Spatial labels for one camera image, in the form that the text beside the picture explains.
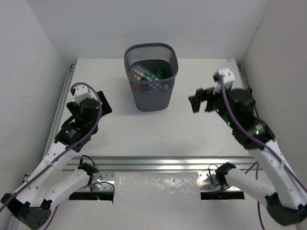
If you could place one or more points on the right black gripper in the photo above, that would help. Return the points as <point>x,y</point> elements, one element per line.
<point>202,94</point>

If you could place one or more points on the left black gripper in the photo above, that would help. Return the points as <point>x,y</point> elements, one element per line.
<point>103,103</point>

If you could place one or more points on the orange juice bottle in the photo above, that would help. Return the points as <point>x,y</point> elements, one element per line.
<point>137,85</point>

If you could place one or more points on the clear bottle white cap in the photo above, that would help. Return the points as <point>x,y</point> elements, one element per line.
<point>138,68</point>

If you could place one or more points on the clear bottle dark green label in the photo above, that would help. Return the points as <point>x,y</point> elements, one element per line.
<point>147,75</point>

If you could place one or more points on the clear bottle blue label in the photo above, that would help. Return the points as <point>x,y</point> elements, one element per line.
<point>157,87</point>

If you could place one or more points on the green plastic bottle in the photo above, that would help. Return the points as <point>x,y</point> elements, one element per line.
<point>160,74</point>

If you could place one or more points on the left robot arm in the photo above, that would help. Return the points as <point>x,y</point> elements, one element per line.
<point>37,198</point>

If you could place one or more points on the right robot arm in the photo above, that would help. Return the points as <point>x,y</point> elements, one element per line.
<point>286,199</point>

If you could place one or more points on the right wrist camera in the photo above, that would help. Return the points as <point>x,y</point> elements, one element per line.
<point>228,79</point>

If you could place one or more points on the left aluminium side rail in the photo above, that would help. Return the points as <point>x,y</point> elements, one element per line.
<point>60,108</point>

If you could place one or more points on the aluminium side rail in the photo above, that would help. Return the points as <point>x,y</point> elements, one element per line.
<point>254,133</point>
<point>60,108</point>

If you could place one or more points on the right aluminium side rail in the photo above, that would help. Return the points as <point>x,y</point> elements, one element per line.
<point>254,133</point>

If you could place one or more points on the aluminium front rail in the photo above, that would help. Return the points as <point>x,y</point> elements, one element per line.
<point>203,166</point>

